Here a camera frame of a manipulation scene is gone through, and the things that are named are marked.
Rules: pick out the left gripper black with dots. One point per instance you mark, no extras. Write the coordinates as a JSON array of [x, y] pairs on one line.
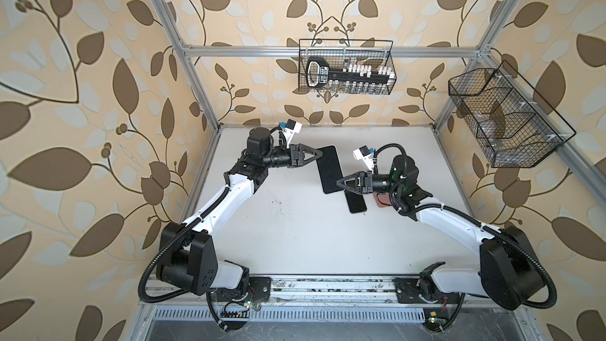
[[316, 155]]

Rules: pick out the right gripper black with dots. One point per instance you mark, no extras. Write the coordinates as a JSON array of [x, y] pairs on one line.
[[340, 183]]

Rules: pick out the black phone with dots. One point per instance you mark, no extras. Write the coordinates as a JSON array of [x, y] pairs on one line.
[[329, 169]]

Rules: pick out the pink phone case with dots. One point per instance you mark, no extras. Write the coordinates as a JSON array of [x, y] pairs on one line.
[[382, 200]]

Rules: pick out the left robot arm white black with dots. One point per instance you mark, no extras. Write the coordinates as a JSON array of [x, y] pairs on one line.
[[187, 261]]

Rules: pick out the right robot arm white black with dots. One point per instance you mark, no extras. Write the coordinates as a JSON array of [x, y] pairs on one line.
[[508, 271]]

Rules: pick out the black white tool in basket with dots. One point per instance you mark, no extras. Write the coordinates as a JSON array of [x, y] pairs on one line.
[[347, 76]]

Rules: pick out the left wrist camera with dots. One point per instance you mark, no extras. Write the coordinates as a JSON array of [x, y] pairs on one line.
[[288, 130]]

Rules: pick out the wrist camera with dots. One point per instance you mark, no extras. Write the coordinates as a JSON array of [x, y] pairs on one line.
[[288, 130], [367, 156]]

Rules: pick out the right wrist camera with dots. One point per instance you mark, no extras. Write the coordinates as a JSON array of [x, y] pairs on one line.
[[367, 156]]

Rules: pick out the back wire basket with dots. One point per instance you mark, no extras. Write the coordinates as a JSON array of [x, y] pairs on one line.
[[368, 52]]

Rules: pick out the aluminium front rail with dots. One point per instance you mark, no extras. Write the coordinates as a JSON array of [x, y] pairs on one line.
[[324, 299]]

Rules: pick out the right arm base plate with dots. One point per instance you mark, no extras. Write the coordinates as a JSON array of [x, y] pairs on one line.
[[408, 291]]

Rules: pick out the aluminium cage frame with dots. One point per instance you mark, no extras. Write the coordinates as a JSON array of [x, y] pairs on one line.
[[557, 45]]

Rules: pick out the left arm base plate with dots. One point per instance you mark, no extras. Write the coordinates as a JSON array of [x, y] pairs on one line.
[[250, 289]]

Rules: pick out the side wire basket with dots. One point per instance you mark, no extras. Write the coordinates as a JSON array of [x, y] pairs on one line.
[[514, 124]]

